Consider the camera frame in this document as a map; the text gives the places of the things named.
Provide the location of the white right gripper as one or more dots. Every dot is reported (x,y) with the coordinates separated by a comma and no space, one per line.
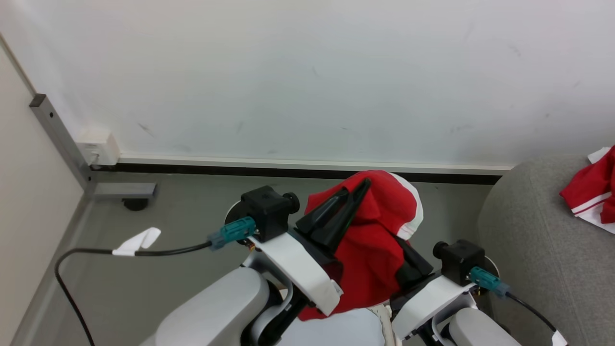
(425,298)

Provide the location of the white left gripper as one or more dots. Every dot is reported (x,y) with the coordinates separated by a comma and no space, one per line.
(302,269)

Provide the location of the red and white garment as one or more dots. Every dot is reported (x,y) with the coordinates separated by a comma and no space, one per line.
(370,250)

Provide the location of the red garment with white stripes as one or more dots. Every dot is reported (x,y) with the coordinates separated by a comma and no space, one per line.
(593,192)

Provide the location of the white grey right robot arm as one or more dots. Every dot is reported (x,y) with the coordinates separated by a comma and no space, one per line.
(480,329)

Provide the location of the dark baseboard with white edge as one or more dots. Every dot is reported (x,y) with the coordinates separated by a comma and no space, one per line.
(298,166)

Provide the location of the grey fabric sofa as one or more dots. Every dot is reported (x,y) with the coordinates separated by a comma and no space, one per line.
(543,250)

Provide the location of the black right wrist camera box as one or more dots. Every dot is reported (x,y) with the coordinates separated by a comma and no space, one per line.
(459,259)

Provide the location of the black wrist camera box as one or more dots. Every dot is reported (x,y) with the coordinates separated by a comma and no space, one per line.
(266,211)
(459,259)

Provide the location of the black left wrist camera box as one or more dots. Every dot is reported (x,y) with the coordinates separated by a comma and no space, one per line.
(266,211)

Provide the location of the black round frame foot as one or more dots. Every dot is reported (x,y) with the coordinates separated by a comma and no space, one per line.
(135,204)

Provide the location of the white wall outlet box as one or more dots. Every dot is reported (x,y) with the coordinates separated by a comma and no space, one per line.
(98,146)

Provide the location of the grey metal frame bar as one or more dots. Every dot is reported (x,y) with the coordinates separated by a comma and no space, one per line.
(62,139)

